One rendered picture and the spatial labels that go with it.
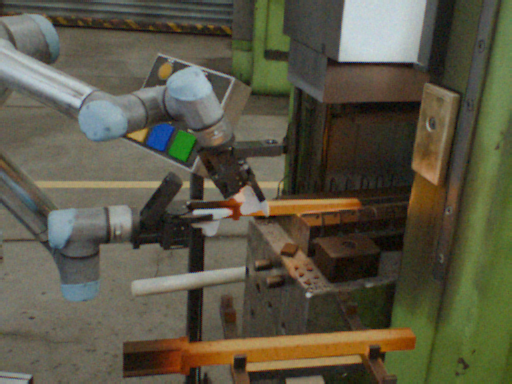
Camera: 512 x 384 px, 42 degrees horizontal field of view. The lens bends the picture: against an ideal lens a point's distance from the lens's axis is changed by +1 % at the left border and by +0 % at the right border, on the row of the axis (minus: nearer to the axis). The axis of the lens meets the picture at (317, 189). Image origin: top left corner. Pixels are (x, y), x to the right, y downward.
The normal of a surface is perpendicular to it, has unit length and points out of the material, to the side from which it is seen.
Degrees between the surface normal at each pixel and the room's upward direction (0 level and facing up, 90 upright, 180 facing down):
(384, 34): 90
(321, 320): 90
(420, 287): 90
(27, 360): 0
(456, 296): 90
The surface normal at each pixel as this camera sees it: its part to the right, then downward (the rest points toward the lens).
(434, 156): -0.91, 0.07
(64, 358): 0.10, -0.92
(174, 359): 0.25, 0.39
